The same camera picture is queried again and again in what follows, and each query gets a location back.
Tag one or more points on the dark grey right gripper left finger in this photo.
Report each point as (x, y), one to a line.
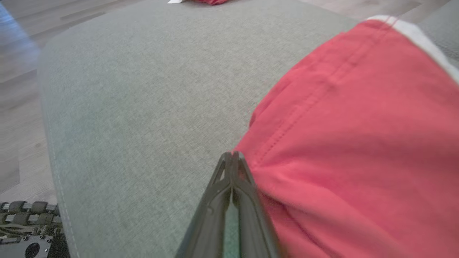
(208, 233)

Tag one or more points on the red shorts with white trim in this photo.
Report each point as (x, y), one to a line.
(358, 143)

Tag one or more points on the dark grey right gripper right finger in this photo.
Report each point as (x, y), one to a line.
(251, 222)

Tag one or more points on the grey sofa seat cushion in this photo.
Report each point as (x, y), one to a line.
(443, 32)

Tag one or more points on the large grey sofa chaise cushion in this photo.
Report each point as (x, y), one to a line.
(161, 107)

